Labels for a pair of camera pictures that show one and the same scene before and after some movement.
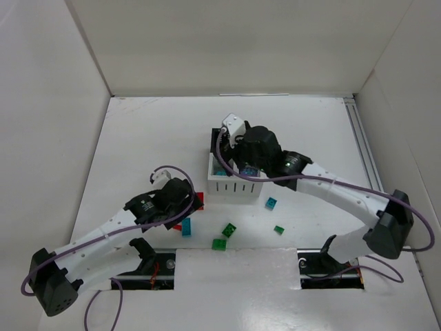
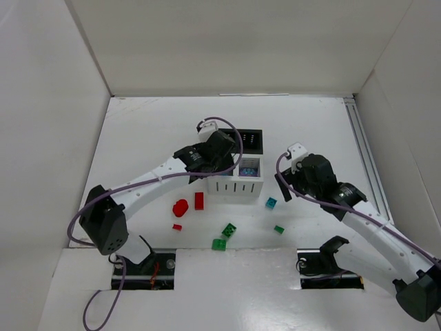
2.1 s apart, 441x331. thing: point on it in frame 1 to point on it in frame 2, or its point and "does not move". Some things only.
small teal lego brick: [270, 203] does not move
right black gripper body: [238, 152] to [289, 186]
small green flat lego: [278, 229] does not move
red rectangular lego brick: [200, 196] does not move
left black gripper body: [192, 202] to [225, 160]
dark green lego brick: [229, 229] does not move
